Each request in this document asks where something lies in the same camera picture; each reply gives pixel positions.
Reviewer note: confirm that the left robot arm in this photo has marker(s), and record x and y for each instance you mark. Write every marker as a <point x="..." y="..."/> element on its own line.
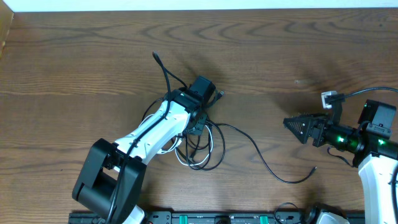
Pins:
<point x="110" y="181"/>

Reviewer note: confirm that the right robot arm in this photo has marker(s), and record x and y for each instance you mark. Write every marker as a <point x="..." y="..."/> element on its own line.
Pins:
<point x="375" y="155"/>

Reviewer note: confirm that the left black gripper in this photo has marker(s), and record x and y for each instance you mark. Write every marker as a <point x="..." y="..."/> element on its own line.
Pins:
<point x="199" y="130"/>

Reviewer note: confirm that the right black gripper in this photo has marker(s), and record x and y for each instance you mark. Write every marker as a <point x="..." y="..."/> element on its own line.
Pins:
<point x="321" y="120"/>

